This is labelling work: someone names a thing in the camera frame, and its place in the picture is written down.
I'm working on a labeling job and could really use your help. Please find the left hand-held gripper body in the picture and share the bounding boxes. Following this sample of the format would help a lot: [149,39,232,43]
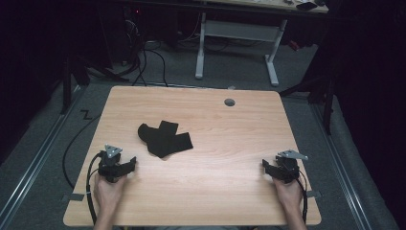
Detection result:
[98,144,124,184]

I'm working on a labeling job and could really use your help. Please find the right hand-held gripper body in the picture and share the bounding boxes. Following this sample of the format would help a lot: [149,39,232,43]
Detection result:
[276,149,309,184]

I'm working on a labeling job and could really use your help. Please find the black sock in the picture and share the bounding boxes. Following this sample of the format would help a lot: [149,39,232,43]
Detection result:
[137,124,194,159]
[157,120,180,137]

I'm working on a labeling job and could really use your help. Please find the person's right hand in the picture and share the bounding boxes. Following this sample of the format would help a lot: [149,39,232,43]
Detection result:
[272,178,304,212]

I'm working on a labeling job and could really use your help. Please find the person's left hand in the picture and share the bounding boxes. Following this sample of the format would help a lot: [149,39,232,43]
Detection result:
[94,174,128,209]

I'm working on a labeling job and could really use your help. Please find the black metal stand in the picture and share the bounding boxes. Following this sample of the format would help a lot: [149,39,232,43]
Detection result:
[59,52,130,116]
[278,71,337,136]

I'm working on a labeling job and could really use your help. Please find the white-legged desk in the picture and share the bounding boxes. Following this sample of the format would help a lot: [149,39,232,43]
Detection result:
[194,0,329,87]

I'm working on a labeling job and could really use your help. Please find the black device on desk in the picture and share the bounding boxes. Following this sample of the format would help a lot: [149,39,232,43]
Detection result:
[295,1,319,12]

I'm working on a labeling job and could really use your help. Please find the left hand-held gripper cable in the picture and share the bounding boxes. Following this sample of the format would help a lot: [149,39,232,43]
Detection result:
[84,151,105,226]

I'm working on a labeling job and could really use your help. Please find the hand-held gripper cable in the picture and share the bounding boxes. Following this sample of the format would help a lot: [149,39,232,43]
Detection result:
[296,176,310,225]
[84,151,105,226]

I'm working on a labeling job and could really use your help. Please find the right hand-held gripper cable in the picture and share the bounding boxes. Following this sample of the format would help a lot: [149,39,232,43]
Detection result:
[296,176,310,225]

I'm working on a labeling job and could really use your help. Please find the black floor cable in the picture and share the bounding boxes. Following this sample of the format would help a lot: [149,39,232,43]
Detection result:
[61,113,102,190]

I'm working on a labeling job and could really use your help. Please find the metal floor rail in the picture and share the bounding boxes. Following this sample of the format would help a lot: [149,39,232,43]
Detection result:
[309,101,373,230]
[0,85,86,224]

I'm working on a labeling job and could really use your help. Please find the bundle of black cables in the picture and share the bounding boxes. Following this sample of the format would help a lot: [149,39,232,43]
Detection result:
[119,17,169,88]

